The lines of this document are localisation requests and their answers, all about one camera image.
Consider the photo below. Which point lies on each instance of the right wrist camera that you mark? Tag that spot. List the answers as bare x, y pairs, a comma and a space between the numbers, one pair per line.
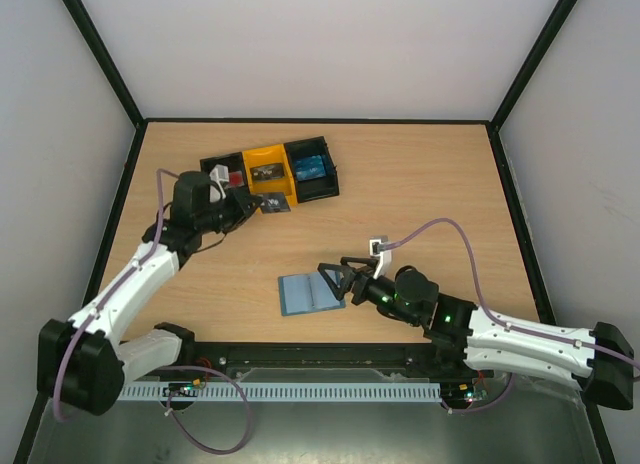
379, 252

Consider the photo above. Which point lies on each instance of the black bin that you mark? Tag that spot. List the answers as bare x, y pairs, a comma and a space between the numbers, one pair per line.
317, 189
234, 163

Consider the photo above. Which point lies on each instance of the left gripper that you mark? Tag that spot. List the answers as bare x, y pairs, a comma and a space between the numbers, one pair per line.
242, 211

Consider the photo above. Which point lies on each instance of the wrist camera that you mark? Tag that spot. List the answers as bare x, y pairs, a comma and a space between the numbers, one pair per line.
379, 252
219, 177

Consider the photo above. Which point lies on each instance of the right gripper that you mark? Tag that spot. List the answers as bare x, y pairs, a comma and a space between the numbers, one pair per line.
357, 283

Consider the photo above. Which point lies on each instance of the blue slotted cable duct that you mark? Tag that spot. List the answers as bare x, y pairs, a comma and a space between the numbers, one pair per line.
286, 392

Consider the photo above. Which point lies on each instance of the right black bin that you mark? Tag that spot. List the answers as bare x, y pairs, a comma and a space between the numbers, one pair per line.
317, 189

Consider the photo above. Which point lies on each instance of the teal card holder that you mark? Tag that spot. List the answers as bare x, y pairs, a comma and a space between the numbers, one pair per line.
305, 294

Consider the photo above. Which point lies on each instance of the yellow bin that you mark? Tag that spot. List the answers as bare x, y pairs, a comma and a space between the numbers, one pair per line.
267, 155

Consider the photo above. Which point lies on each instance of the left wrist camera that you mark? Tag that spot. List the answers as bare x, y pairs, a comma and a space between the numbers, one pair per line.
219, 177

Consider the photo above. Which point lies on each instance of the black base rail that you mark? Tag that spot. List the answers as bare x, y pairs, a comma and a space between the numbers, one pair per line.
412, 360

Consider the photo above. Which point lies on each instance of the left black bin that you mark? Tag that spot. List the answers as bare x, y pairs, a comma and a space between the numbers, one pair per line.
234, 163

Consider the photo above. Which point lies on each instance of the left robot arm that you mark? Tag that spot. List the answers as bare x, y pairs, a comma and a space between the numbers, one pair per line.
165, 248

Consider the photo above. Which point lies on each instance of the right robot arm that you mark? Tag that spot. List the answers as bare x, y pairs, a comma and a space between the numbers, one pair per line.
597, 362

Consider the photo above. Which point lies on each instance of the red white card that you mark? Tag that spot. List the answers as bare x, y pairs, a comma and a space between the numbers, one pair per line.
236, 179

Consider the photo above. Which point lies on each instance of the black cage frame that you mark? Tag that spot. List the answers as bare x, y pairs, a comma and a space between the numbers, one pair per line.
554, 23

